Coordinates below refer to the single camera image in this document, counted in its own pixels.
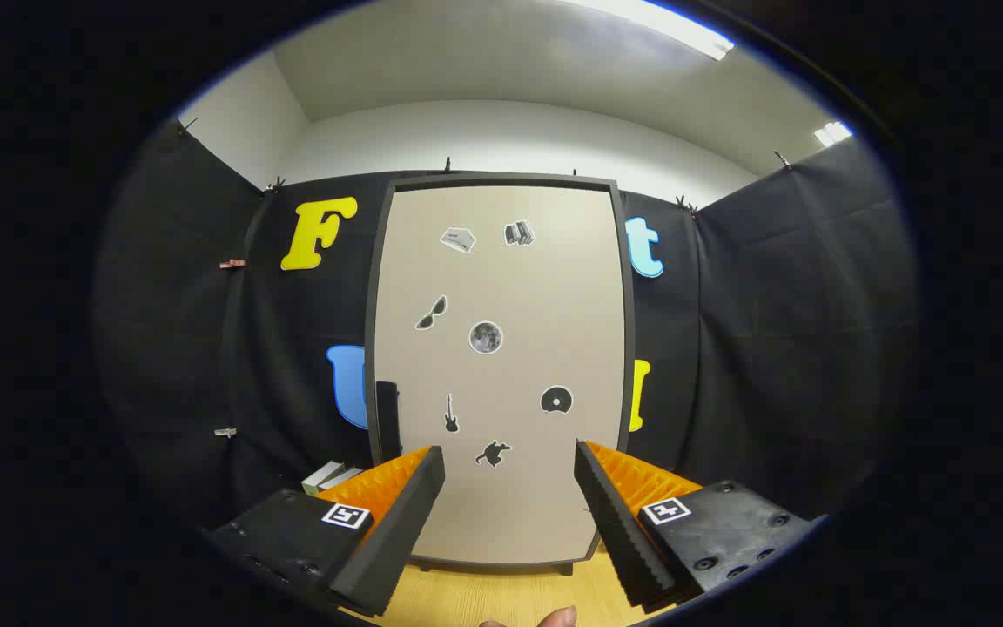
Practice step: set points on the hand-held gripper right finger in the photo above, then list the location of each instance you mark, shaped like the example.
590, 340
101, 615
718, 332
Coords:
623, 540

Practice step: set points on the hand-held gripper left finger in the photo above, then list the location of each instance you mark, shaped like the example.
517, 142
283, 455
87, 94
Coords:
397, 540

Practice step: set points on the brown book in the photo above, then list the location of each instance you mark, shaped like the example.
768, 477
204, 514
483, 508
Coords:
346, 478

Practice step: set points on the green book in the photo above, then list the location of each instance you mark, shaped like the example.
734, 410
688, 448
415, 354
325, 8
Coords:
320, 477

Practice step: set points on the dark grey cabinet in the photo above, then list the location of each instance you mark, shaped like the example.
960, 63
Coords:
630, 348

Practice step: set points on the black backdrop cloth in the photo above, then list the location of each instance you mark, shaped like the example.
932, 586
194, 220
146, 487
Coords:
771, 348

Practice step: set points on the black cloth clip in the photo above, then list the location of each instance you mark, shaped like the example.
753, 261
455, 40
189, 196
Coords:
783, 159
685, 205
186, 124
275, 184

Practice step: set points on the small ceiling light panel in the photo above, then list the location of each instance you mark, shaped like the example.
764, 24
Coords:
832, 133

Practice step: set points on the long ceiling light panel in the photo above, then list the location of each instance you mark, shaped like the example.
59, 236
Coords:
667, 26

